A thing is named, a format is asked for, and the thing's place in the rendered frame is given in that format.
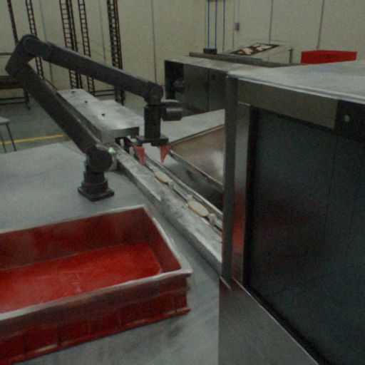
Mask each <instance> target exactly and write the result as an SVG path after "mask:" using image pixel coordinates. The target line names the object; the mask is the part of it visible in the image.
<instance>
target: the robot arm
mask: <svg viewBox="0 0 365 365"><path fill-rule="evenodd" d="M37 56H39V57H42V60H43V61H46V62H49V63H53V64H56V65H58V66H60V67H61V68H65V69H68V70H70V71H74V72H76V73H79V74H82V75H85V76H87V77H90V78H92V79H96V80H99V81H101V82H102V83H106V84H108V85H110V86H114V87H116V88H119V89H123V90H124V91H128V92H130V93H133V94H136V95H138V96H141V97H143V98H144V101H145V102H147V103H148V104H147V105H146V106H144V135H136V136H135V139H136V141H137V142H133V146H134V148H135V151H136V153H137V154H138V157H139V160H140V164H141V165H142V166H143V161H144V153H145V148H144V147H143V144H146V143H150V146H151V147H160V160H161V163H164V160H165V157H166V155H167V154H168V152H169V150H170V149H171V143H169V137H168V136H166V135H164V134H163V133H161V118H162V119H163V121H164V122H165V121H180V120H181V119H182V114H183V112H182V108H181V103H180V102H179V101H177V100H168V99H162V97H163V96H164V90H163V87H162V86H161V85H159V84H156V83H153V82H152V81H149V80H146V79H144V78H141V77H138V76H137V75H135V74H132V73H129V72H127V71H123V70H121V69H119V68H116V67H114V66H110V65H108V64H106V63H103V62H101V61H97V60H95V59H93V58H91V57H89V56H86V55H84V54H82V53H79V52H75V51H72V50H71V49H68V48H65V47H62V46H59V44H57V43H54V42H51V41H48V40H47V42H44V41H41V39H39V38H38V37H36V36H34V35H33V34H24V35H23V37H22V38H21V39H20V41H18V43H17V45H16V46H15V48H14V50H13V52H12V54H11V56H10V58H9V61H8V63H7V65H6V68H5V71H6V72H7V73H8V74H9V75H10V76H13V77H14V78H15V79H16V81H17V82H18V83H19V84H20V85H21V86H22V87H23V88H24V89H25V90H26V91H28V92H29V94H30V95H31V96H32V98H33V99H34V100H35V101H36V102H37V103H38V104H39V105H40V106H41V107H42V108H43V109H44V110H45V111H46V112H47V113H48V114H49V115H50V117H51V118H52V120H53V121H54V122H55V123H56V124H57V125H58V127H59V128H61V129H62V130H63V131H64V132H65V133H66V135H67V136H68V137H69V138H70V139H71V140H72V141H73V142H74V143H75V144H76V146H77V148H78V149H79V150H80V151H81V152H82V153H83V154H85V155H86V160H83V161H84V167H85V170H84V171H83V175H84V180H82V181H81V186H80V187H77V191H78V193H79V194H81V195H82V196H84V197H86V198H87V199H88V200H90V201H91V202H97V201H99V200H103V199H106V198H108V197H112V196H115V190H112V189H110V188H109V187H108V178H105V177H104V171H107V170H108V169H109V168H110V167H111V165H112V164H113V159H112V155H111V154H110V152H109V151H108V150H107V149H106V147H105V146H104V145H103V144H102V143H101V142H98V141H96V139H95V138H94V137H93V136H92V135H91V134H90V133H89V132H88V131H87V130H86V129H85V128H84V127H83V126H82V125H81V124H80V122H79V121H78V120H77V119H76V117H75V116H74V115H73V114H72V112H71V111H70V110H69V109H68V108H67V107H66V105H64V104H63V103H62V102H61V100H60V99H59V98H58V97H57V96H56V94H55V93H54V92H53V91H52V89H51V88H50V87H49V86H48V85H46V83H45V82H44V81H43V80H42V78H41V77H40V76H39V75H38V74H37V72H36V71H35V70H34V68H33V67H32V66H30V65H29V61H31V60H32V59H33V58H35V57H37ZM164 149H165V150H164ZM163 152H164V153H163Z"/></svg>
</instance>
